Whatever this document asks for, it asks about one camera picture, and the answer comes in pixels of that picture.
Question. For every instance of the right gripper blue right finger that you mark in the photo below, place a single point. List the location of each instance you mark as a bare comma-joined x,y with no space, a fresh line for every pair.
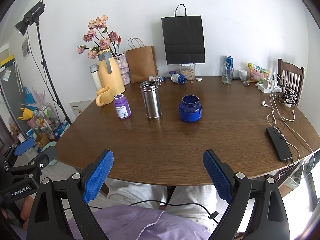
234,188

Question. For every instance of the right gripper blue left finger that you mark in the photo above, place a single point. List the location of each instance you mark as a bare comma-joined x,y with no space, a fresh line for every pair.
84,187

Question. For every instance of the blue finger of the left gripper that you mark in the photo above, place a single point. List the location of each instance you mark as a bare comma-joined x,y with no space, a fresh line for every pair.
44,158
24,146

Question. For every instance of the person left hand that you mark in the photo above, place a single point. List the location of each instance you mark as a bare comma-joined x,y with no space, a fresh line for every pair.
24,213

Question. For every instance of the green plastic basin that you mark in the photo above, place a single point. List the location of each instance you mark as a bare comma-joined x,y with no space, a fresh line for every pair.
51,151

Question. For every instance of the purple jacket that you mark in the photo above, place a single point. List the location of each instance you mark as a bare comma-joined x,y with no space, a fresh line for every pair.
130,222

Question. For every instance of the white booklet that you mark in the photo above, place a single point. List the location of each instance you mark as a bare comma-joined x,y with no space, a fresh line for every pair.
78,107

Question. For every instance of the black smartphone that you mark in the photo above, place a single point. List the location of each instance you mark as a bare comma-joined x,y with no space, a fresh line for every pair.
279,144

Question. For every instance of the yellow ceramic mug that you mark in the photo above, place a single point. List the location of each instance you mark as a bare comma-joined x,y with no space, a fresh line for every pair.
104,97

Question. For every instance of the purple pill bottle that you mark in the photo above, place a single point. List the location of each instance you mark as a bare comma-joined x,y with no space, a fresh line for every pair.
122,107

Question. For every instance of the blue glass jar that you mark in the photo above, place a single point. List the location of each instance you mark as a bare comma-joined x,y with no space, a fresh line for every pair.
190,109

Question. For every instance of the white slim thermos bottle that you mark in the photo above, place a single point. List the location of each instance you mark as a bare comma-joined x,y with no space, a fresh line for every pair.
94,69

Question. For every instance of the yellow thermos jug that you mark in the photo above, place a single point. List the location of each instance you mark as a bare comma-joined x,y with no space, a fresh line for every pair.
110,73

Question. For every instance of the white power strip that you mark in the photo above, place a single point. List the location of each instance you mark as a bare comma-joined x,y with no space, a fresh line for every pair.
269,86

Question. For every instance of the pink patterned vase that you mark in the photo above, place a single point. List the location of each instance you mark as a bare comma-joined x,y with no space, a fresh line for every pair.
124,68

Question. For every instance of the white cream jar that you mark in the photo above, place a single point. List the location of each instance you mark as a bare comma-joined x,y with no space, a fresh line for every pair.
242,74

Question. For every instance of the colourful snack packet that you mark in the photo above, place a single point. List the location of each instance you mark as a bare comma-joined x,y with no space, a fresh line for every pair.
257,74

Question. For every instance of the drinking glass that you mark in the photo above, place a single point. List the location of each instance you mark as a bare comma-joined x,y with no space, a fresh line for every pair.
227,75

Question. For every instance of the stainless steel tumbler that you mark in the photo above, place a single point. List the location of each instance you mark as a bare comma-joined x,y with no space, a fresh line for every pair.
149,90

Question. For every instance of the wooden chair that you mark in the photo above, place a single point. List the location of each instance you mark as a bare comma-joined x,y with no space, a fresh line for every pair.
292,77

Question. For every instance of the pink flower bouquet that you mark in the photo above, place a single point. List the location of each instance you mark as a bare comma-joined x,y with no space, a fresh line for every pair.
101,37

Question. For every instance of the lying blue white bottle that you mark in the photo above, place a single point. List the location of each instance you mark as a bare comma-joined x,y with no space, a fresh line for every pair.
178,78

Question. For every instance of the brown paper bag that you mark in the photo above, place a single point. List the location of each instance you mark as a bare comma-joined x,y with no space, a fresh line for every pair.
141,60

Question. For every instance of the clear snack jar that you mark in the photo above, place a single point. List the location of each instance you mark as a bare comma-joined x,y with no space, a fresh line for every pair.
188,70

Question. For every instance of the blue soda can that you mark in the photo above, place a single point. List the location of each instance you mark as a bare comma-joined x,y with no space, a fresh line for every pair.
229,62

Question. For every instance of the black paper bag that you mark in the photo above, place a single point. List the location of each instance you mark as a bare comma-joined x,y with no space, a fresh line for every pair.
183,39

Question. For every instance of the cluttered wire shelf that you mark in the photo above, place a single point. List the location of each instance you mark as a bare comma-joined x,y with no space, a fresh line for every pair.
40,116

